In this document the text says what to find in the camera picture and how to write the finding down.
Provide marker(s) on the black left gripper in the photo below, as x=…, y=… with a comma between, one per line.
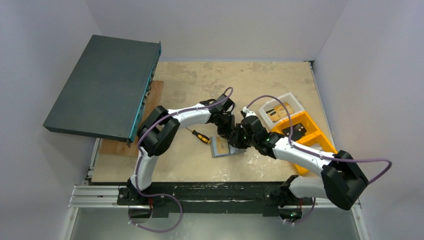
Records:
x=226, y=129

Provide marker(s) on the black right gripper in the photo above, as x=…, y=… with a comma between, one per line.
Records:
x=239, y=139

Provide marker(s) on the grey leather card holder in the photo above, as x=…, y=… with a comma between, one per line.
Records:
x=220, y=147

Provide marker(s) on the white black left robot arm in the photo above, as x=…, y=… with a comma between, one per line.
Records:
x=158, y=131

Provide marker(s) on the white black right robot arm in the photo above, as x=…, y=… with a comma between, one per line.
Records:
x=338, y=179

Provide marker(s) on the white plastic bin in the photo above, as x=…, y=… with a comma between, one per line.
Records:
x=272, y=112

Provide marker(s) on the yellow plastic bin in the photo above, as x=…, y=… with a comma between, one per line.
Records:
x=306, y=132

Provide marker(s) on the wooden board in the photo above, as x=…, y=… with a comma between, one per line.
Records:
x=114, y=147

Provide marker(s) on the black yellow handled screwdriver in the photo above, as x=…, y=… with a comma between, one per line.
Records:
x=202, y=137

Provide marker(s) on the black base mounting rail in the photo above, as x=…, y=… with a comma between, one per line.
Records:
x=266, y=198

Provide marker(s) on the dark grey network switch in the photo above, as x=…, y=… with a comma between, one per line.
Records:
x=106, y=91

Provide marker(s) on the aluminium frame profile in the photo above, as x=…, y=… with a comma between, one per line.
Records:
x=103, y=196

